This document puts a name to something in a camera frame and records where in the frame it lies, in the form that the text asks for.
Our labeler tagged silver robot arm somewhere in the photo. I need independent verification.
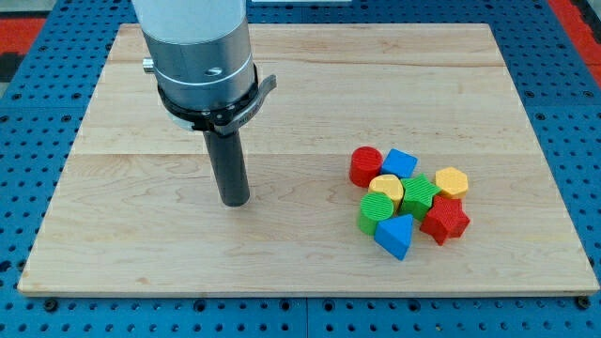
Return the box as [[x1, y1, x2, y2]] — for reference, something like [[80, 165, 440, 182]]
[[132, 0, 257, 131]]

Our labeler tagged blue triangle block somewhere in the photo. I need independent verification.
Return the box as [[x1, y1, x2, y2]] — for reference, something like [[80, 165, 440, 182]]
[[374, 214, 413, 261]]

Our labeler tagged red cylinder block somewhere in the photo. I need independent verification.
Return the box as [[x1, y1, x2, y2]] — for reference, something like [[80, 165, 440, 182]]
[[348, 146, 383, 188]]

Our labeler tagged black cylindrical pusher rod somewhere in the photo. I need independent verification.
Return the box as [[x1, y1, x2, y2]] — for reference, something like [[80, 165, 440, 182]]
[[203, 131, 250, 207]]

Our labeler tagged green cylinder block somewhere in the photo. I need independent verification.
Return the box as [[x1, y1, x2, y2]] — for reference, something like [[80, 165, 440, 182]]
[[357, 192, 394, 236]]

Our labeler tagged black clamp with grey lever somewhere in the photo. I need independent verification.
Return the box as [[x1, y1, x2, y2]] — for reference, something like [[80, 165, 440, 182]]
[[157, 74, 277, 135]]

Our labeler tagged yellow pentagon block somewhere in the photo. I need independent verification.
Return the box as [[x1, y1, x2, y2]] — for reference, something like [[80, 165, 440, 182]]
[[368, 174, 405, 210]]

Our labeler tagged light wooden board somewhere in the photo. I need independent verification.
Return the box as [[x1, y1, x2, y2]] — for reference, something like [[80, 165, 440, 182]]
[[18, 23, 599, 298]]

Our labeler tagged blue cube block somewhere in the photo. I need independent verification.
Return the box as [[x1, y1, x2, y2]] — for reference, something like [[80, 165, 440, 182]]
[[380, 148, 418, 178]]

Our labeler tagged green star block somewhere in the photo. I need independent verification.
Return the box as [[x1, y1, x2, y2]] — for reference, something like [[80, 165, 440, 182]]
[[399, 174, 441, 222]]

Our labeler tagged red star block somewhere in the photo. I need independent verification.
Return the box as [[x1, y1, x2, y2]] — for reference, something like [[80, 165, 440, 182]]
[[420, 195, 470, 246]]

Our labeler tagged yellow hexagon block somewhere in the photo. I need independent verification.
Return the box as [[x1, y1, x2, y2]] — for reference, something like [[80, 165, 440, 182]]
[[435, 167, 469, 199]]

